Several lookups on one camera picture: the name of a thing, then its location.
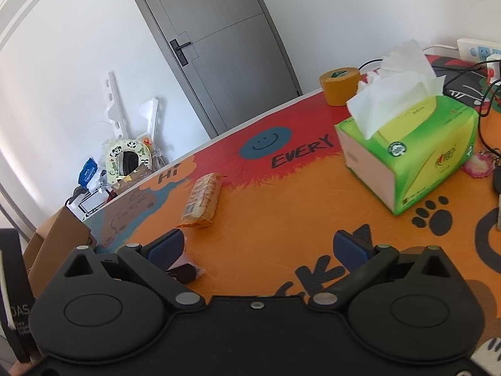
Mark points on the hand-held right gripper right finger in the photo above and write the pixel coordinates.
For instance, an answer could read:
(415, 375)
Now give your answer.
(350, 250)

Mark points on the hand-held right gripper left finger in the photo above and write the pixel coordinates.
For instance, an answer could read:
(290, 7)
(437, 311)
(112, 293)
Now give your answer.
(168, 247)

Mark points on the black and white snack packet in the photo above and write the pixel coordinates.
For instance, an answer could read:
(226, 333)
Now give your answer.
(186, 272)

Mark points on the cardboard box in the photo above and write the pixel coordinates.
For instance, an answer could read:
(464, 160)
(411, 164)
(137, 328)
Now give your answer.
(54, 250)

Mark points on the orange biscuit pack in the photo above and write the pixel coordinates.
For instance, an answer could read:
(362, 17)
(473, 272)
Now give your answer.
(201, 201)

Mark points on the black metal rack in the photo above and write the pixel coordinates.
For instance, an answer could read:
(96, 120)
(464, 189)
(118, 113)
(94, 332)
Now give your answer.
(77, 194)

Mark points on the blue plastic bag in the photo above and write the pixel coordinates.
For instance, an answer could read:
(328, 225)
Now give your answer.
(88, 171)

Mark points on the green tissue box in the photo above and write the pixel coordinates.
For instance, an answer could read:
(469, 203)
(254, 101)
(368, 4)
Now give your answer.
(422, 156)

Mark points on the short white foam piece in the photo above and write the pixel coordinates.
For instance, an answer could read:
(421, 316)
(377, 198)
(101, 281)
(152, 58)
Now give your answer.
(150, 115)

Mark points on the tall white foam piece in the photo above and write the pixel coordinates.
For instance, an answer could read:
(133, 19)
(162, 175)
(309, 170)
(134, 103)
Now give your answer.
(115, 105)

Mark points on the key bunch with pink charm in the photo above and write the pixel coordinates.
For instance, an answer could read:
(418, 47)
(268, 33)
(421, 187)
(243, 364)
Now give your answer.
(477, 164)

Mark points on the yellow tape roll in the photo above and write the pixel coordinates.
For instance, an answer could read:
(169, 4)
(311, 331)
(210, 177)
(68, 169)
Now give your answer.
(340, 88)

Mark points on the grey door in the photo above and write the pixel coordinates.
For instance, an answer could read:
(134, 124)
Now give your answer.
(219, 66)

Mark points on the white power strip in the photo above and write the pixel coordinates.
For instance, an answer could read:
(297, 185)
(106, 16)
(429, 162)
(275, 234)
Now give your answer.
(467, 49)

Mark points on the white plug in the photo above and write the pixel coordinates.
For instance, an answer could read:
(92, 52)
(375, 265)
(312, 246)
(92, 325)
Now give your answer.
(494, 66)

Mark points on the grey door frame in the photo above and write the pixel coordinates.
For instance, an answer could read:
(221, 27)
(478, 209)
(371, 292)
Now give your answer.
(15, 211)

